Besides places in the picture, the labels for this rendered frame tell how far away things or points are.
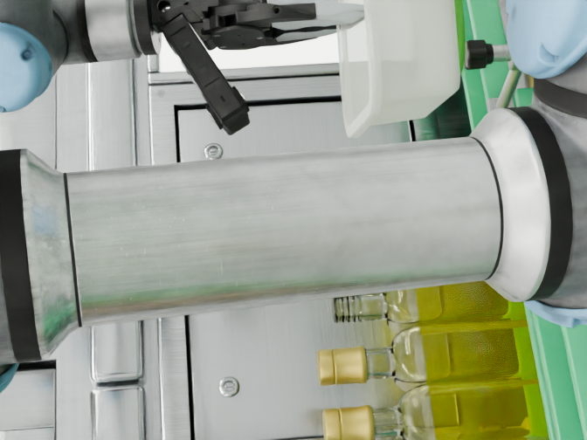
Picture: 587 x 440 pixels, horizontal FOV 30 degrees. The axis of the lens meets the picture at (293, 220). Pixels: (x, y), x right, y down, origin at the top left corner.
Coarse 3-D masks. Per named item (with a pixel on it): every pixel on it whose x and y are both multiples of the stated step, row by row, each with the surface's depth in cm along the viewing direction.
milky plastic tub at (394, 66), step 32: (352, 0) 101; (384, 0) 86; (416, 0) 86; (448, 0) 87; (352, 32) 101; (384, 32) 85; (416, 32) 86; (448, 32) 86; (352, 64) 101; (384, 64) 85; (416, 64) 86; (448, 64) 86; (352, 96) 100; (384, 96) 86; (416, 96) 87; (448, 96) 88; (352, 128) 96
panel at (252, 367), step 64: (320, 64) 132; (192, 128) 128; (256, 128) 129; (320, 128) 129; (384, 128) 129; (192, 320) 118; (256, 320) 119; (320, 320) 119; (384, 320) 119; (192, 384) 115; (256, 384) 116; (384, 384) 116
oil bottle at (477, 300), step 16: (416, 288) 104; (432, 288) 104; (448, 288) 104; (464, 288) 104; (480, 288) 104; (384, 304) 105; (400, 304) 104; (416, 304) 104; (432, 304) 104; (448, 304) 104; (464, 304) 104; (480, 304) 104; (496, 304) 104; (512, 304) 104; (400, 320) 104; (416, 320) 103; (432, 320) 103; (448, 320) 104; (464, 320) 104
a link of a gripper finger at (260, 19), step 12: (240, 12) 97; (252, 12) 97; (264, 12) 97; (276, 12) 99; (288, 12) 97; (300, 12) 98; (312, 12) 98; (228, 24) 99; (240, 24) 98; (252, 24) 98; (264, 24) 99
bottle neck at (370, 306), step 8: (352, 296) 105; (360, 296) 105; (368, 296) 105; (376, 296) 105; (336, 304) 105; (344, 304) 105; (352, 304) 105; (360, 304) 105; (368, 304) 105; (376, 304) 105; (336, 312) 105; (344, 312) 105; (352, 312) 105; (360, 312) 105; (368, 312) 105; (376, 312) 105; (336, 320) 105; (344, 320) 105; (352, 320) 106; (360, 320) 106
